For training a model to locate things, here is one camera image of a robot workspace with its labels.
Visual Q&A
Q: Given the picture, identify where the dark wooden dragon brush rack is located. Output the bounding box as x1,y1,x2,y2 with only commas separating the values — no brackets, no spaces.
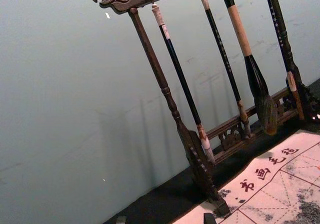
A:
87,0,320,217

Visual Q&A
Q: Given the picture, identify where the white calligraphy practice mat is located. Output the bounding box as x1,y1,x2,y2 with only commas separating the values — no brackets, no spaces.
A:
172,131,320,224

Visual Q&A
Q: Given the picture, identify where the large tan and black brush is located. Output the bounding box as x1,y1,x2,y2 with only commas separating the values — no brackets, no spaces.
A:
220,0,279,136

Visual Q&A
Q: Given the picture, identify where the thin black calligraphy brush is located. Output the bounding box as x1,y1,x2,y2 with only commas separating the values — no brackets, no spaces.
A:
198,0,252,140

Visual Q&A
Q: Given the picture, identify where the black table cloth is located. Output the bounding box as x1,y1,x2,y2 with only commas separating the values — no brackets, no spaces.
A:
101,77,320,224

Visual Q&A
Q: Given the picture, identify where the black brush with white ferrule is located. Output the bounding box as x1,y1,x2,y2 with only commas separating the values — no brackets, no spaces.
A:
262,0,306,121

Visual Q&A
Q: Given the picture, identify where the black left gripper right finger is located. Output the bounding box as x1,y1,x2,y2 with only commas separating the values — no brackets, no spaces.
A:
203,212,216,224

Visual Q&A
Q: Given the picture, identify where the black brush with white cap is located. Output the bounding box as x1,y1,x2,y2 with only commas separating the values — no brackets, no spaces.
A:
150,2,216,166

